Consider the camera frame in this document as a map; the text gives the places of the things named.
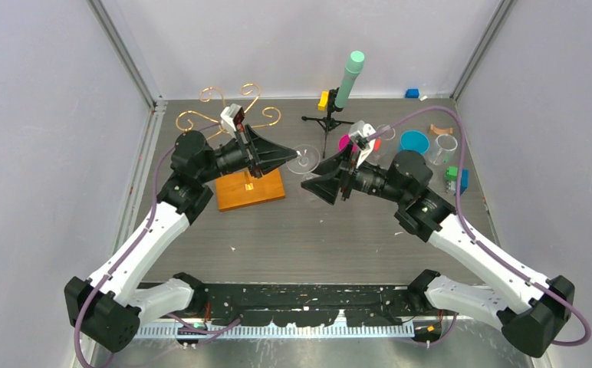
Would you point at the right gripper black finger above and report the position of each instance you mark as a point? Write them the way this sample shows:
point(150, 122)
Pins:
point(338, 163)
point(329, 187)

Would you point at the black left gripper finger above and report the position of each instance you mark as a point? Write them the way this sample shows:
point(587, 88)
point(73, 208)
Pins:
point(272, 158)
point(263, 148)

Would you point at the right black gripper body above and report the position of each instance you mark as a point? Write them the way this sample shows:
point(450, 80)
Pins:
point(370, 179)

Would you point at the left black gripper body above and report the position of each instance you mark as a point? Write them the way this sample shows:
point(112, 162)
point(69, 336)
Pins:
point(231, 158)

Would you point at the blue plastic wine glass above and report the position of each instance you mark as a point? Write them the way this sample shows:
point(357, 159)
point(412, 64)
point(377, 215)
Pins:
point(414, 140)

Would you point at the pink plastic wine glass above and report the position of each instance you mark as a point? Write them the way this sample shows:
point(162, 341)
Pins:
point(343, 142)

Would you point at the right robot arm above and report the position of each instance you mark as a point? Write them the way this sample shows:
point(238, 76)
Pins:
point(527, 307)

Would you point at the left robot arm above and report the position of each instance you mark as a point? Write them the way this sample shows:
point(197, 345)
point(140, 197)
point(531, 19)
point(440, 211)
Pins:
point(108, 306)

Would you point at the orange wooden rack base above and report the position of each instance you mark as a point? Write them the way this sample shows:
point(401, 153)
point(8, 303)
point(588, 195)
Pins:
point(241, 189)

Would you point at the yellow small block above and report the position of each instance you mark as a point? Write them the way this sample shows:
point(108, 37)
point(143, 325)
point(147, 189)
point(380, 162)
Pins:
point(322, 103)

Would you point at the stacked lego brick block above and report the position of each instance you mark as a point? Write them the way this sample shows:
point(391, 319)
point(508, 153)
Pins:
point(453, 181)

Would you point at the tan curved wooden piece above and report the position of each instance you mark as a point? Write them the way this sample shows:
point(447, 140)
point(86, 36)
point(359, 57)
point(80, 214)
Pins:
point(438, 131)

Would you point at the blue small block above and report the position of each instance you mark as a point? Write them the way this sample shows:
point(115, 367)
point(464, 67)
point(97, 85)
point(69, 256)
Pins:
point(412, 93)

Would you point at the mint green microphone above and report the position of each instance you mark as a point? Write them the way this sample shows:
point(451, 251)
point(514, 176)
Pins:
point(352, 69)

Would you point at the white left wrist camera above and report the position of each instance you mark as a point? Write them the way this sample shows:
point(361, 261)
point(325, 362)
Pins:
point(231, 119)

